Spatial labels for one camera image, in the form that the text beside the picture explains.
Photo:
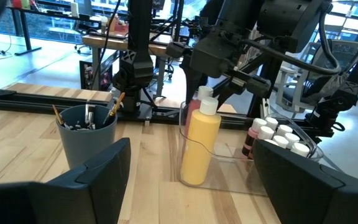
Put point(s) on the tall yellow paint bottle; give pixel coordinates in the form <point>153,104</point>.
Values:
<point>200,149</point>

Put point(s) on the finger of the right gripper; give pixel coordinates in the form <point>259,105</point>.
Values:
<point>194,84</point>
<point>232,91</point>

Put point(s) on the black side table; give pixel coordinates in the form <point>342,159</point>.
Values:
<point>42,14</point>

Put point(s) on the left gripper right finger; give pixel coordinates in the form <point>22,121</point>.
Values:
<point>315,199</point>

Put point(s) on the pink paint bottle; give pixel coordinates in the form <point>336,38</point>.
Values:
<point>253,133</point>

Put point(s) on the brown white-capped paint bottle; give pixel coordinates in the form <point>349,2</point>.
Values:
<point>265,132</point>

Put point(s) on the small yellow paint bottle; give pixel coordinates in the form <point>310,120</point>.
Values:
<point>291,137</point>

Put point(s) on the orange paint bottle black label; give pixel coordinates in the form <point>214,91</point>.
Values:
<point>281,140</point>

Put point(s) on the terracotta paint bottle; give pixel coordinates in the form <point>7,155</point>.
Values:
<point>271,122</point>

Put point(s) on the tall red paint bottle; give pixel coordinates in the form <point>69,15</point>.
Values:
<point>194,109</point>

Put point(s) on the black computer tower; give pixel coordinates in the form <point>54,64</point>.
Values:
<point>87,74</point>

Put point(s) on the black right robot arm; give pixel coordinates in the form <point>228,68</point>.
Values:
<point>140,31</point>

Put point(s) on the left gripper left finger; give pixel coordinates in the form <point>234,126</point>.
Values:
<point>73,199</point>

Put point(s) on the dark brown paint bottle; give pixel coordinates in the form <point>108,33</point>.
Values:
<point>284,129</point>

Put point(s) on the grey-blue plastic cup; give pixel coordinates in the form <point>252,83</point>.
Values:
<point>82,146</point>

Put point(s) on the grey office chair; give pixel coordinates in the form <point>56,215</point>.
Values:
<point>291,90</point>

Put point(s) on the wooden top workbench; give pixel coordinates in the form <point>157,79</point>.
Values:
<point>113,43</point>

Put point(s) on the dark blue paint bottle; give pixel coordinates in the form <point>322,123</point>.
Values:
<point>300,149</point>

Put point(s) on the clear plastic bin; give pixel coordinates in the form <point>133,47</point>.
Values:
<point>228,174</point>

